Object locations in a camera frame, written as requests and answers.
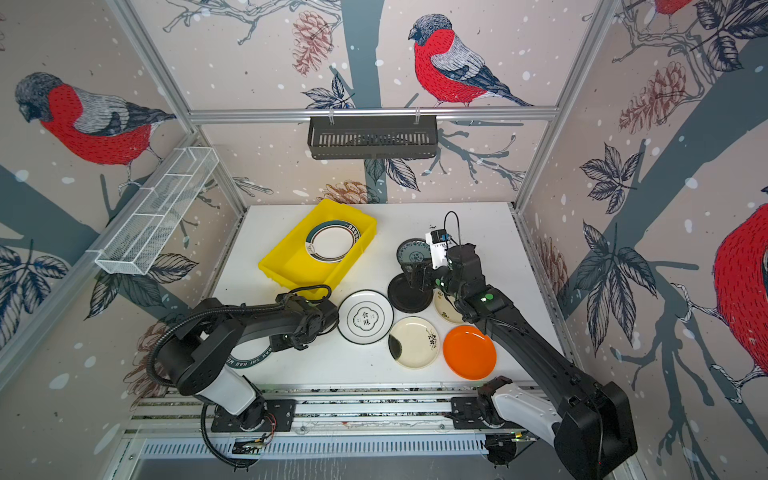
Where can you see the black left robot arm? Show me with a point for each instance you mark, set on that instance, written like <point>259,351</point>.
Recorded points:
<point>195,355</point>

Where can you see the black hanging basket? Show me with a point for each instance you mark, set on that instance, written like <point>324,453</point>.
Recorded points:
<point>370,137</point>

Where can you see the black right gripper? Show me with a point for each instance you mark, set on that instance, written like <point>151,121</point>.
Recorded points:
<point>428,282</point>

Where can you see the yellow plastic bin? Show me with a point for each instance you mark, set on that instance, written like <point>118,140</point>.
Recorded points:
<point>289,264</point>

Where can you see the black glossy plate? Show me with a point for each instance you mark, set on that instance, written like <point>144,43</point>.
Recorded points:
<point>407,299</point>

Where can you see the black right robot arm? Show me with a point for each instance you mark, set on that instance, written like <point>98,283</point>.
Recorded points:
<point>589,424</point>

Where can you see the white wire mesh basket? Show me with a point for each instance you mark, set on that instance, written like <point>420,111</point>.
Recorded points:
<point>140,239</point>

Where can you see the cream plate black brushstroke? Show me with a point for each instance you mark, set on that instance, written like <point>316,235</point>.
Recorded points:
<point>414,342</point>

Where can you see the blue floral green plate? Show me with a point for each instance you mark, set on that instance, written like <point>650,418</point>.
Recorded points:
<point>413,251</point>

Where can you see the cream plate under right gripper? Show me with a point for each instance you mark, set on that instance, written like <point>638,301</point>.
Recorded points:
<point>445,309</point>

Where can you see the white plate green clover motif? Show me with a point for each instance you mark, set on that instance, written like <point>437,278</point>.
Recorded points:
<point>365,317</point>

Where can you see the small green-rimmed white plate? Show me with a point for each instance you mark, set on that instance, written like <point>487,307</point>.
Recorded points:
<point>331,241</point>

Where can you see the aluminium frame post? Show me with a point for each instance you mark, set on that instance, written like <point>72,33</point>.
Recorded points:
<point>598,26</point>

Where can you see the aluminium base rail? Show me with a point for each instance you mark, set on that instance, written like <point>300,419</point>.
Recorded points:
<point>441,419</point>

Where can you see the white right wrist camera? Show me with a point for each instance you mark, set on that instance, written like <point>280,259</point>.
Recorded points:
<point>438,242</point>

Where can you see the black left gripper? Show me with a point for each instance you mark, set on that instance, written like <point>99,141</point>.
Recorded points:
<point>282,346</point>

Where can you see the orange plate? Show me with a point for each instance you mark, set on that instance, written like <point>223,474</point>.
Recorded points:
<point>469,353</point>

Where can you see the green-rimmed plate left edge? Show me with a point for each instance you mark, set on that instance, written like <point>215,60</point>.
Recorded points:
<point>249,353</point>

